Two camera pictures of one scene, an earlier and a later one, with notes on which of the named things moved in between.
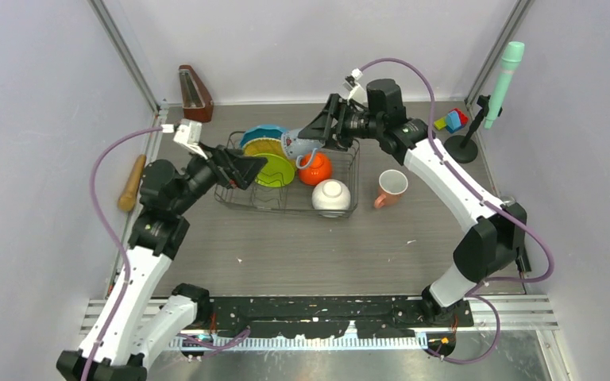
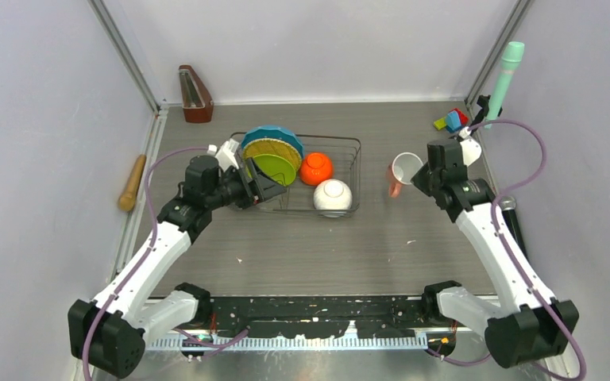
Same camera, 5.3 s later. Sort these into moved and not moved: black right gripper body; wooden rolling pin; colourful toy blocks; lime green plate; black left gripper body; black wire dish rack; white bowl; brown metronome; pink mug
Moved: pink mug; black left gripper body; black right gripper body
Not moved: white bowl; wooden rolling pin; black wire dish rack; lime green plate; colourful toy blocks; brown metronome
